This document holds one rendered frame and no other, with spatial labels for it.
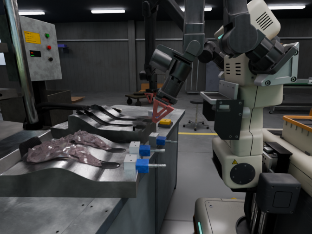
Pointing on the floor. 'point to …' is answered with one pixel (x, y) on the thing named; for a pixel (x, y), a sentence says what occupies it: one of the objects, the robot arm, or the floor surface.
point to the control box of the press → (35, 57)
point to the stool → (196, 114)
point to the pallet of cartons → (149, 86)
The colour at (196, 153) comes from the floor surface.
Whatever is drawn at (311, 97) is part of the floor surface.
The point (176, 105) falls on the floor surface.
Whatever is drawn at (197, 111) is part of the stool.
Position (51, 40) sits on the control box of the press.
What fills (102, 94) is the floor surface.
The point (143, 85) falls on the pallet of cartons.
